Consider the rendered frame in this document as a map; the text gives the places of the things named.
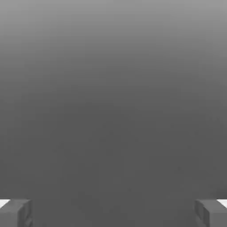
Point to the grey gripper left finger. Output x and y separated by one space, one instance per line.
12 214

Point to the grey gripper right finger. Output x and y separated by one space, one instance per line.
212 214

